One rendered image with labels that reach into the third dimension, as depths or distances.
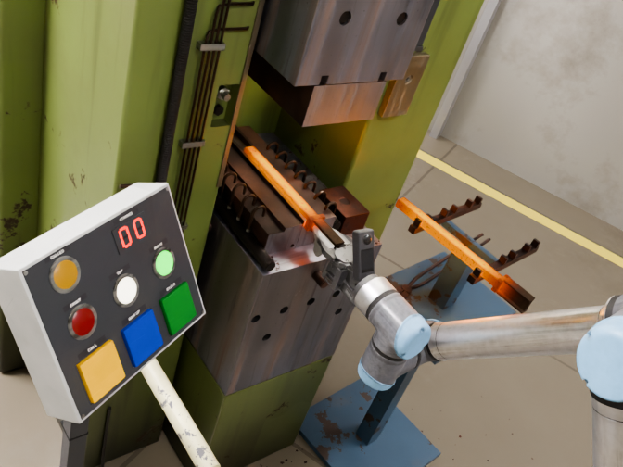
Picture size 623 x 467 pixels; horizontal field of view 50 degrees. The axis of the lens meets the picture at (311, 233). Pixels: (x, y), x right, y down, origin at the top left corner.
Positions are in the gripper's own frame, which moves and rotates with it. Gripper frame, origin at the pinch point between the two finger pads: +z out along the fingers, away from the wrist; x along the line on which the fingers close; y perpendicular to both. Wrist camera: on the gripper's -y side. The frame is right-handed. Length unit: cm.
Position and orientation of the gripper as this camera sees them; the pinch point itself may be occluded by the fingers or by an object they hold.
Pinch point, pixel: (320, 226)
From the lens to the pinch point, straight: 158.2
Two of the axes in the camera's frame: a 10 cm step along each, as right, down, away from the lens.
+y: -2.7, 7.6, 5.9
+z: -5.6, -6.3, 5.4
